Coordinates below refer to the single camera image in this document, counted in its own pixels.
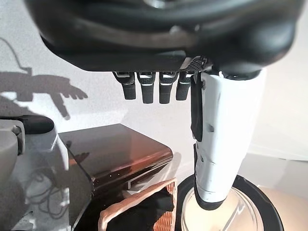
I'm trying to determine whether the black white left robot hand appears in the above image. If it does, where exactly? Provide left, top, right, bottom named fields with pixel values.
left=24, top=0, right=299, bottom=210

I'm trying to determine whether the glossy brown wooden stool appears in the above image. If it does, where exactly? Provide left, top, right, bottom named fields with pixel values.
left=57, top=123, right=174, bottom=231

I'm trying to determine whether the black folded garment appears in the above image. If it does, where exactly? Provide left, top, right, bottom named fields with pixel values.
left=105, top=189, right=175, bottom=231

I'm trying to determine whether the rectangular wicker laundry basket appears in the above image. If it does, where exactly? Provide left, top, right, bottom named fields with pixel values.
left=99, top=178, right=179, bottom=231

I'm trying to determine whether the round glass washer door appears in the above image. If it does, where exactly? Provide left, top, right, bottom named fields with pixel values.
left=174, top=174, right=284, bottom=231

